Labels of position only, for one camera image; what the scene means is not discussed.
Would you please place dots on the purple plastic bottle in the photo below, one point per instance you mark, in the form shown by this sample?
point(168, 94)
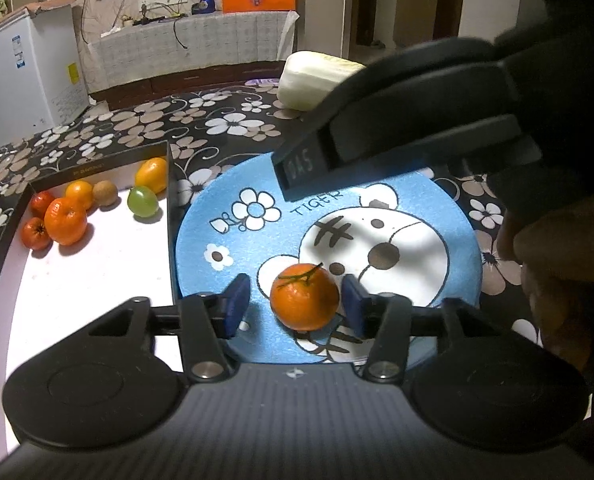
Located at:
point(264, 81)

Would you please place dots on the brown kiwi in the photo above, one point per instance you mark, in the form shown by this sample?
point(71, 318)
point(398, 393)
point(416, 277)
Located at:
point(105, 193)

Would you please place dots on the wooden kitchen cabinet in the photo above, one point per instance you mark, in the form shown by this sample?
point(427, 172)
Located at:
point(414, 20)

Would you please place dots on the small red fruit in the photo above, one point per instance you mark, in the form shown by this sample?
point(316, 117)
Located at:
point(36, 235)
point(41, 203)

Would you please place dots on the napa cabbage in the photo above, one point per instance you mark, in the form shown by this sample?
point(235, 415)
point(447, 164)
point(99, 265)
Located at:
point(307, 80)

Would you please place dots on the large green tomato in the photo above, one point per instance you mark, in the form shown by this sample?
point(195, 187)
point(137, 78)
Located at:
point(142, 201)

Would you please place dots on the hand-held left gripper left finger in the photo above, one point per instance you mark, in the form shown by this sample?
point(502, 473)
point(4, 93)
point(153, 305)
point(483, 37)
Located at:
point(237, 305)

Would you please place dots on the checked cabinet cloth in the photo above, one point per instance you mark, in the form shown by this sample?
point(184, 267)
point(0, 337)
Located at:
point(202, 45)

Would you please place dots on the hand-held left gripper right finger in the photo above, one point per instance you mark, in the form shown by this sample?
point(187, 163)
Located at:
point(353, 306)

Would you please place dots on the yellow-orange oval fruit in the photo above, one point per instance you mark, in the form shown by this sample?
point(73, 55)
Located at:
point(152, 174)

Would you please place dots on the dark wooden television cabinet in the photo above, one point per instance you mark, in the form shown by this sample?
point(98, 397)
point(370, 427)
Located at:
point(177, 82)

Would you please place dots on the blue bear print plate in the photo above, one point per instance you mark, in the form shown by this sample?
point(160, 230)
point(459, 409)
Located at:
point(212, 285)

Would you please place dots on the tangerine with stem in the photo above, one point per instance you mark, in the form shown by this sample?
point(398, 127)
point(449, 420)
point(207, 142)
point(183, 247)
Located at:
point(304, 306)

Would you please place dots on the cardboard sheet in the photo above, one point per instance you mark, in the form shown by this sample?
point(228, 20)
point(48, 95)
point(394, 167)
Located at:
point(47, 7)

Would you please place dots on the person's right hand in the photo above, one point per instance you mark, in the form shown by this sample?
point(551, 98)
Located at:
point(567, 265)

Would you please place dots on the small round orange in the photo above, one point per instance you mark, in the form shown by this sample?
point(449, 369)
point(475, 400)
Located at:
point(80, 192)

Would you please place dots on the white chest freezer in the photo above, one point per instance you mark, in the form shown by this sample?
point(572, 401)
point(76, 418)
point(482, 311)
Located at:
point(22, 85)

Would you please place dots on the large tangerine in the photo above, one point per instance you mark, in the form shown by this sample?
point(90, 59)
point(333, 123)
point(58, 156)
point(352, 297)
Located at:
point(66, 221)

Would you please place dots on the black box with white inside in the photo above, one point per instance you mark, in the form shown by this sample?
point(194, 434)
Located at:
point(102, 270)

